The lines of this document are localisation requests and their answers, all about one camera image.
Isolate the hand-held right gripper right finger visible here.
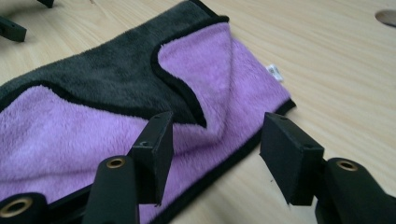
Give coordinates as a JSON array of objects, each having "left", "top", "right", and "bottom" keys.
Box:
[{"left": 259, "top": 112, "right": 326, "bottom": 207}]

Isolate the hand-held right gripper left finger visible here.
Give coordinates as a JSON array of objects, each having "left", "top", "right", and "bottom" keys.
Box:
[{"left": 128, "top": 110, "right": 175, "bottom": 207}]

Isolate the purple cloth with black edge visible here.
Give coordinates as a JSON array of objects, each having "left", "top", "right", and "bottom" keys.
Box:
[{"left": 0, "top": 0, "right": 297, "bottom": 224}]

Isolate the round table cable hole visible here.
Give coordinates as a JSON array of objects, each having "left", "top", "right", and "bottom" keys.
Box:
[{"left": 375, "top": 8, "right": 396, "bottom": 29}]

